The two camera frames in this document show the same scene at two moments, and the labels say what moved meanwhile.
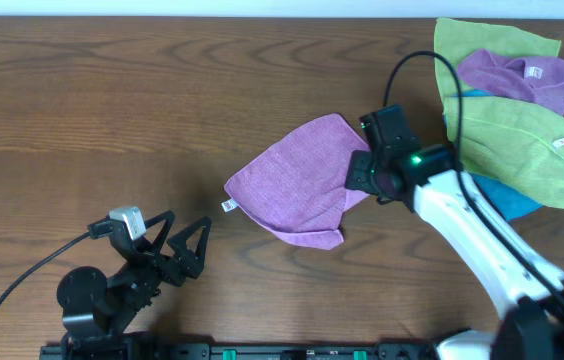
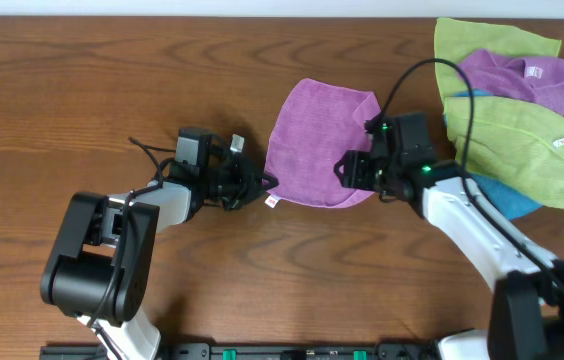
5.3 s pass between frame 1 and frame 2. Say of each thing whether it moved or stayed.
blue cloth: stayed
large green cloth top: stayed
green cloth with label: stayed
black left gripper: moved
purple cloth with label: stayed
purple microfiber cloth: moved
